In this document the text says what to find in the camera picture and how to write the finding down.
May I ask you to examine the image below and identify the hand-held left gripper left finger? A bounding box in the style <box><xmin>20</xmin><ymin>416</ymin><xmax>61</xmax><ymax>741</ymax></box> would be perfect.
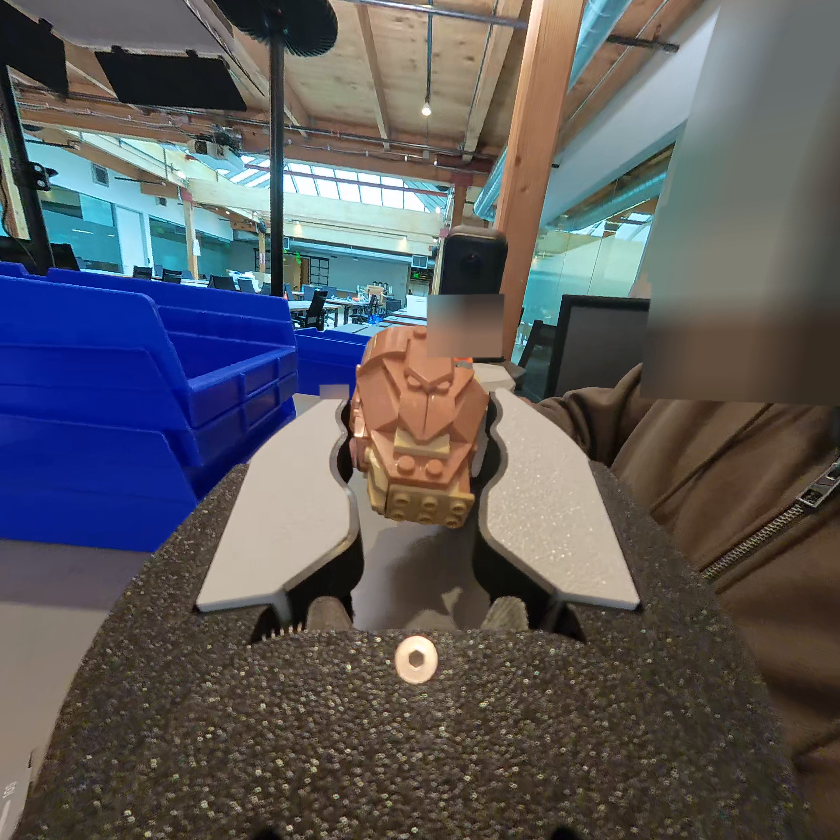
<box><xmin>197</xmin><ymin>394</ymin><xmax>362</xmax><ymax>615</ymax></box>

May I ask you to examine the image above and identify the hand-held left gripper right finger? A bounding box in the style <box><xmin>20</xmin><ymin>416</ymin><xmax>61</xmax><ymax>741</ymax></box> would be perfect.
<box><xmin>476</xmin><ymin>390</ymin><xmax>641</xmax><ymax>614</ymax></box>

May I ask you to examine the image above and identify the brown toy brick model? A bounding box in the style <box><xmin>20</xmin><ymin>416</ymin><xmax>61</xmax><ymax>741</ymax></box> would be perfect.
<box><xmin>348</xmin><ymin>322</ymin><xmax>490</xmax><ymax>530</ymax></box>

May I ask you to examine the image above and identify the stack of blue plastic bins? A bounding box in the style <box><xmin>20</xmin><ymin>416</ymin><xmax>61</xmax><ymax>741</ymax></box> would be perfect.
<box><xmin>0</xmin><ymin>263</ymin><xmax>303</xmax><ymax>552</ymax></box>

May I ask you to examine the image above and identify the person's right forearm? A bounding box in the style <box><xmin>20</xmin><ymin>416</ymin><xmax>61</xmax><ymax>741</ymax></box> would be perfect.
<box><xmin>532</xmin><ymin>365</ymin><xmax>664</xmax><ymax>476</ymax></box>

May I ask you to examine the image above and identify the wooden pillar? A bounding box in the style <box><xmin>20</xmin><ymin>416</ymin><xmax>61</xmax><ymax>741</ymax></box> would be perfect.
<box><xmin>493</xmin><ymin>0</ymin><xmax>586</xmax><ymax>363</ymax></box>

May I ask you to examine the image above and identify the black flat monitor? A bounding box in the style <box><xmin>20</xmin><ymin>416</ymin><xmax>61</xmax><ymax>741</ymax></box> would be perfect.
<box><xmin>542</xmin><ymin>296</ymin><xmax>652</xmax><ymax>403</ymax></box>

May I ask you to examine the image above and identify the blue storage bin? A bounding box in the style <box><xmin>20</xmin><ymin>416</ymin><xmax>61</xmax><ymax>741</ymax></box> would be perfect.
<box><xmin>292</xmin><ymin>329</ymin><xmax>382</xmax><ymax>397</ymax></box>

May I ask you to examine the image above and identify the black pole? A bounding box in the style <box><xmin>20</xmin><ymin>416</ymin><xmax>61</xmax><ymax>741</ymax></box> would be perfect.
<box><xmin>217</xmin><ymin>0</ymin><xmax>340</xmax><ymax>298</ymax></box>

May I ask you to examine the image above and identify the ceiling projector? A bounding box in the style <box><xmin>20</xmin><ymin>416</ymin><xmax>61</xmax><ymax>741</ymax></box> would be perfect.
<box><xmin>191</xmin><ymin>128</ymin><xmax>245</xmax><ymax>162</ymax></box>

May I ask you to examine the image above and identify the black panel light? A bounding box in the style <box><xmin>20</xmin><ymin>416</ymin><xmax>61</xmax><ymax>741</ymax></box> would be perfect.
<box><xmin>0</xmin><ymin>7</ymin><xmax>70</xmax><ymax>101</ymax></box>
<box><xmin>95</xmin><ymin>50</ymin><xmax>250</xmax><ymax>114</ymax></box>

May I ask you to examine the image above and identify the white panel light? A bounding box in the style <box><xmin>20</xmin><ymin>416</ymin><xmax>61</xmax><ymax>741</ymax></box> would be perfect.
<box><xmin>7</xmin><ymin>0</ymin><xmax>217</xmax><ymax>56</ymax></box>

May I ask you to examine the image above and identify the black tripod stand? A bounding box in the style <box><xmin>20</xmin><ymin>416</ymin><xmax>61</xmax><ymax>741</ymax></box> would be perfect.
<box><xmin>0</xmin><ymin>66</ymin><xmax>56</xmax><ymax>277</ymax></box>

